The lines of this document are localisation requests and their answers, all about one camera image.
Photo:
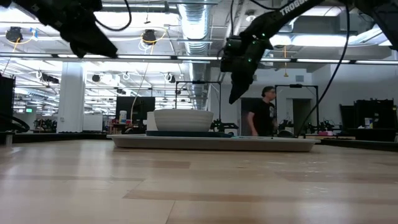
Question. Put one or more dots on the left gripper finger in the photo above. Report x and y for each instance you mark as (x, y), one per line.
(77, 43)
(102, 43)

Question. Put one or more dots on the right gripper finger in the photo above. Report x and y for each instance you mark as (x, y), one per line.
(248, 82)
(237, 87)

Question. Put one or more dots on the dark teal plate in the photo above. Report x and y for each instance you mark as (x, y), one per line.
(192, 134)

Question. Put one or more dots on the background black robot arm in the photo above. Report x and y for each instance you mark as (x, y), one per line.
(222, 126)
(323, 127)
(286, 127)

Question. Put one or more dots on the grey plastic tray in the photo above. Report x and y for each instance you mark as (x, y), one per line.
(211, 144)

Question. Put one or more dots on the person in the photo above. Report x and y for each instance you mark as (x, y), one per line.
(262, 115)

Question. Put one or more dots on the white square pillar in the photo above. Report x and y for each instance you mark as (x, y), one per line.
(71, 99)

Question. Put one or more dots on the black monitor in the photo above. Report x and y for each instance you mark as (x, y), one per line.
(140, 109)

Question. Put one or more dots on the white wipes canister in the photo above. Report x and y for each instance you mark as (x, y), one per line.
(122, 117)

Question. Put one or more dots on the green exit sign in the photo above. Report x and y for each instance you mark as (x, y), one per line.
(29, 110)

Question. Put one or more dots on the black cabinet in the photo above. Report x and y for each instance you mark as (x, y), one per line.
(7, 102)

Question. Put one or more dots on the black gantry frame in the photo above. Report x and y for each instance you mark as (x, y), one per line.
(295, 86)
(199, 82)

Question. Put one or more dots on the silver ventilation duct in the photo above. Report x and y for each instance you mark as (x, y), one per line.
(194, 25)

